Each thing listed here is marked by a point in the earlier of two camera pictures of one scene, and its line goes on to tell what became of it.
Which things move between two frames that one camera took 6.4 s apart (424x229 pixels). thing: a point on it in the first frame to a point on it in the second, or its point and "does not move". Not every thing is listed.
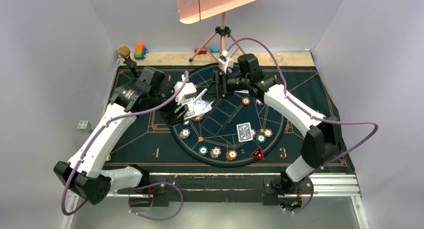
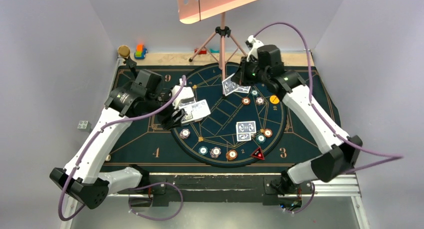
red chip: x=268 y=132 does not move
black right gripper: x=219 y=87 to x=240 y=74
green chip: x=260 y=139 does not move
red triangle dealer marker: x=258 y=154 does not move
